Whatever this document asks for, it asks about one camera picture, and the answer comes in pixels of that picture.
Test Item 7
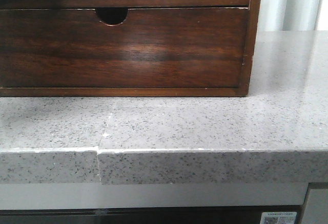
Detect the dark wooden drawer cabinet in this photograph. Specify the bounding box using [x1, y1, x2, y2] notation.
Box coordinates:
[1, 0, 260, 97]

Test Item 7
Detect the grey under-counter cabinet panel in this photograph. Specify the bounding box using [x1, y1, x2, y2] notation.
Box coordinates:
[1, 183, 327, 223]

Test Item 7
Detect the white pleated curtain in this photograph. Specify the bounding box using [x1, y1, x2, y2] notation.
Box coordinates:
[258, 0, 327, 32]

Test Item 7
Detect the white label sticker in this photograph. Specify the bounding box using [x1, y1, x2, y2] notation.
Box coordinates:
[260, 212, 297, 224]

